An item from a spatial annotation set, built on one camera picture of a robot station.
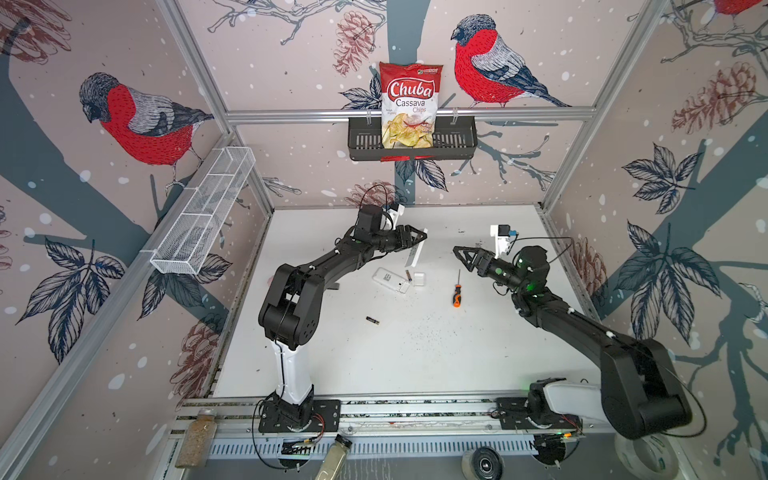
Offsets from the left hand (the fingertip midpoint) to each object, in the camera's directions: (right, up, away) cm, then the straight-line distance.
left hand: (423, 237), depth 85 cm
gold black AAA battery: (-15, -26, +5) cm, 30 cm away
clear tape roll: (+52, -52, -16) cm, 76 cm away
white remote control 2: (-3, -5, -1) cm, 5 cm away
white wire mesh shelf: (-60, +7, -8) cm, 61 cm away
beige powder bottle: (-22, -50, -21) cm, 58 cm away
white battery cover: (0, -15, +15) cm, 21 cm away
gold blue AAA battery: (-4, -13, +15) cm, 21 cm away
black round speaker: (+9, -45, -26) cm, 53 cm away
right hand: (+8, -5, -5) cm, 11 cm away
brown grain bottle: (-54, -46, -18) cm, 73 cm away
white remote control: (-10, -14, +13) cm, 22 cm away
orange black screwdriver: (+12, -20, +7) cm, 24 cm away
